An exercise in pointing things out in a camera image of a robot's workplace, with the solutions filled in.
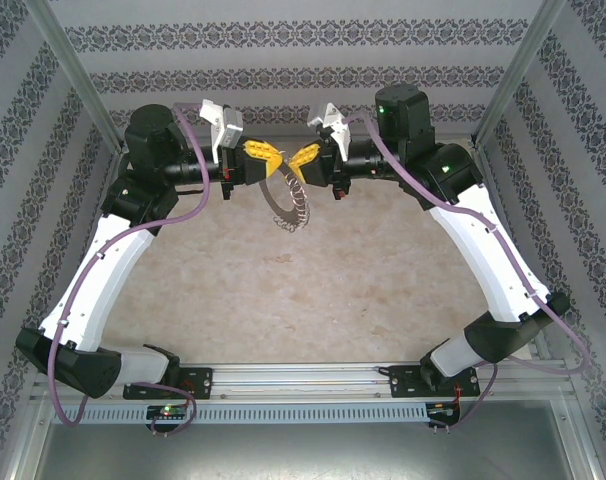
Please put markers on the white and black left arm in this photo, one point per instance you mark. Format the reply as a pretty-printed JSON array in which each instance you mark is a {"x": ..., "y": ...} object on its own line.
[{"x": 108, "y": 270}]

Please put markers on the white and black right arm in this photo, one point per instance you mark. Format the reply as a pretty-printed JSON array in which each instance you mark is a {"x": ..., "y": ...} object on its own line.
[{"x": 483, "y": 260}]

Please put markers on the left circuit board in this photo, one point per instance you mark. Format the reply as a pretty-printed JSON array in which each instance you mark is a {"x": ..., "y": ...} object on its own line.
[{"x": 168, "y": 411}]

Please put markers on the circuit board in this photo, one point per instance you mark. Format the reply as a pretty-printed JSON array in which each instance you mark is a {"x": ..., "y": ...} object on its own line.
[
  {"x": 440, "y": 409},
  {"x": 168, "y": 411}
]

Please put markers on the right circuit board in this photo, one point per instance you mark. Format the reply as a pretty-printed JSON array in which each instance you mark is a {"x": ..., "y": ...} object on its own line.
[{"x": 440, "y": 409}]

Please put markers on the sheet metal panel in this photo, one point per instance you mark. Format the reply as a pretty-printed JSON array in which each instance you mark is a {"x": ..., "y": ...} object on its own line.
[{"x": 303, "y": 455}]

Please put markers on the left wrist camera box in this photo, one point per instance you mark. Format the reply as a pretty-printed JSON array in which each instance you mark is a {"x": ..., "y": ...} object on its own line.
[{"x": 232, "y": 130}]

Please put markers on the aluminium frame post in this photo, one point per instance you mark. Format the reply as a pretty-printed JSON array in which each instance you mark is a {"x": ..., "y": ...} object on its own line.
[
  {"x": 78, "y": 75},
  {"x": 518, "y": 75}
]

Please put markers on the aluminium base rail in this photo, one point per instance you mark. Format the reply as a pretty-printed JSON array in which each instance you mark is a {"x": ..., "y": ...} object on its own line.
[{"x": 303, "y": 380}]

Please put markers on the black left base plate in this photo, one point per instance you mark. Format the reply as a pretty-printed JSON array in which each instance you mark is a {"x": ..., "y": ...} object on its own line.
[{"x": 198, "y": 382}]

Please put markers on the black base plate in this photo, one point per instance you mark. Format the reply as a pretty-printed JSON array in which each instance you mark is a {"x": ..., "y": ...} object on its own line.
[
  {"x": 405, "y": 382},
  {"x": 198, "y": 382}
]

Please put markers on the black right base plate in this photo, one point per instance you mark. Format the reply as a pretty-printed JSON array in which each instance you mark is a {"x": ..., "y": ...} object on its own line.
[{"x": 405, "y": 382}]

